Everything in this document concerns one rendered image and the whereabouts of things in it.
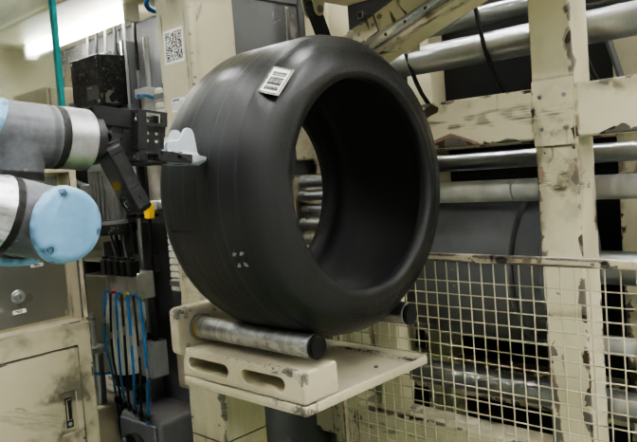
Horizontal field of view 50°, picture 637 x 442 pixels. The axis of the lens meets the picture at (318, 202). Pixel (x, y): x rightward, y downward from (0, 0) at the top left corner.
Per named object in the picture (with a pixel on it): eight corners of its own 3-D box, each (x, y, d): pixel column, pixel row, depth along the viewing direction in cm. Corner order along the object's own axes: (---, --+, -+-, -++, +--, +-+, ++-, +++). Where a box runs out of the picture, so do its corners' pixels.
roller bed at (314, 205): (299, 285, 188) (290, 175, 187) (335, 275, 199) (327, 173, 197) (354, 289, 175) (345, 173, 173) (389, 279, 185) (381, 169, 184)
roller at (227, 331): (198, 311, 146) (211, 322, 148) (188, 329, 144) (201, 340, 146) (318, 329, 122) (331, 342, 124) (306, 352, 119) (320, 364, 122)
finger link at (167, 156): (197, 153, 110) (150, 149, 104) (197, 162, 110) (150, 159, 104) (180, 155, 113) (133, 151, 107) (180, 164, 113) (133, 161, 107)
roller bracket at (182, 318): (172, 354, 144) (168, 307, 143) (305, 315, 172) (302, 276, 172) (181, 357, 141) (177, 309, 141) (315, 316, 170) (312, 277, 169)
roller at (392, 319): (290, 288, 165) (302, 295, 168) (284, 306, 164) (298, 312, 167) (408, 300, 141) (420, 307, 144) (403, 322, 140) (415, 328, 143)
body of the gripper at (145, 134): (172, 113, 108) (101, 102, 99) (172, 167, 107) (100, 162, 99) (145, 118, 113) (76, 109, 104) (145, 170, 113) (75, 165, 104)
